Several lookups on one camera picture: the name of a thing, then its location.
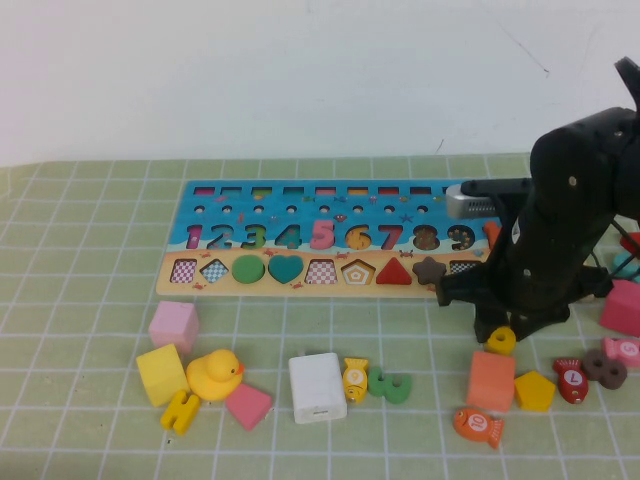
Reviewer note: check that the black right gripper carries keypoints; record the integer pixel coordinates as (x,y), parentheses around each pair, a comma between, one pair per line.
(540,270)

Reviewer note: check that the yellow number six piece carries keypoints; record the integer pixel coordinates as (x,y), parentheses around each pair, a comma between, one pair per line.
(501,345)

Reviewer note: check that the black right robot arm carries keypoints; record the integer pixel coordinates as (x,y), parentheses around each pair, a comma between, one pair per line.
(575,150)

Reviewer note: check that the brown number eight piece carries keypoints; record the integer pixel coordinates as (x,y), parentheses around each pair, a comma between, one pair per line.
(590,368)

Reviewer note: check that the orange number ten piece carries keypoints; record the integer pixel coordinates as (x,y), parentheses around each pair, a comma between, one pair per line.
(492,231)

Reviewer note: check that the brown star piece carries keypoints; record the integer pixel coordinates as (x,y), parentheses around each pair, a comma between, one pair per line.
(429,271)

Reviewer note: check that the red triangle piece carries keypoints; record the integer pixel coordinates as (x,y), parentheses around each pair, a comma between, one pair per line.
(394,275)

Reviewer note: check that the teal number piece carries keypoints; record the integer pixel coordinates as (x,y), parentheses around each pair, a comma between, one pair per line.
(627,262)

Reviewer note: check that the green number three piece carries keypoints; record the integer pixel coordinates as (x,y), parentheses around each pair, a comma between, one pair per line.
(391,393)

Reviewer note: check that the red number piece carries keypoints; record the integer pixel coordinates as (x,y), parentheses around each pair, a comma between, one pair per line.
(631,241)

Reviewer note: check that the pink number five piece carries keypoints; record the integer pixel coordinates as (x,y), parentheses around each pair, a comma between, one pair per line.
(320,226)

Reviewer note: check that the teal heart piece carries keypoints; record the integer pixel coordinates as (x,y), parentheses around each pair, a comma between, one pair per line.
(285,268)

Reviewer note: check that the blue sea themed puzzle board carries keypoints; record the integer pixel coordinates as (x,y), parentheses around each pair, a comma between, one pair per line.
(300,217)

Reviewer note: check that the green circle piece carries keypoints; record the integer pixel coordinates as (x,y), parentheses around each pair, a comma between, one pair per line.
(248,270)

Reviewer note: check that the yellow H-shaped piece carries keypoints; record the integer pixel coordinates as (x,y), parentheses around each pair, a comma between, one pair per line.
(179,412)

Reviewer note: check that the orange rectangle block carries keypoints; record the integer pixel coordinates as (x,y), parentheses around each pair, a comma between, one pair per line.
(490,382)

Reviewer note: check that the yellow pentagon block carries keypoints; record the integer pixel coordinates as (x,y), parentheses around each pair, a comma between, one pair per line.
(534,392)

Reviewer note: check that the red fish number seven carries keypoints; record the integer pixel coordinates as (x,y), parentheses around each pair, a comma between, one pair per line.
(571,378)

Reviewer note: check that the orange fish number ten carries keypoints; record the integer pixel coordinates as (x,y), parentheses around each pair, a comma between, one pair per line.
(475,423)

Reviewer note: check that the pink fish number five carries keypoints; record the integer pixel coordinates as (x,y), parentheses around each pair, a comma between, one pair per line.
(614,348)

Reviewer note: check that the dark pink block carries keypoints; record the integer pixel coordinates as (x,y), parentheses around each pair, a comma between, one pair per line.
(622,311)

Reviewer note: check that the yellow fish number nine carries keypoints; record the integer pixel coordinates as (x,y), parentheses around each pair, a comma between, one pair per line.
(354,378)

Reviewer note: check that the white power adapter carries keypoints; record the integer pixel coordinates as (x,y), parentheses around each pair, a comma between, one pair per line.
(316,386)

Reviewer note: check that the pink trapezoid block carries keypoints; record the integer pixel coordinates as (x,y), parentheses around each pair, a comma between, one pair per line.
(248,407)

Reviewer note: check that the yellow rubber duck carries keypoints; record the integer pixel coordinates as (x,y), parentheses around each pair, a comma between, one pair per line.
(211,378)

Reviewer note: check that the light pink square block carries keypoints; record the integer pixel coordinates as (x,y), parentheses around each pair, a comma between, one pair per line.
(174,325)

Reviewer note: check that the yellow diamond block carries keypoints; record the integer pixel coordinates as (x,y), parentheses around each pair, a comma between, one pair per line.
(161,375)

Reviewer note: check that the green grid table mat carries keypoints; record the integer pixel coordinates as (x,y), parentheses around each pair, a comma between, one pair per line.
(75,250)

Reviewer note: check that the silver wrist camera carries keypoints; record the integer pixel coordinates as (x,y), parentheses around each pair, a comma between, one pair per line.
(470,206)

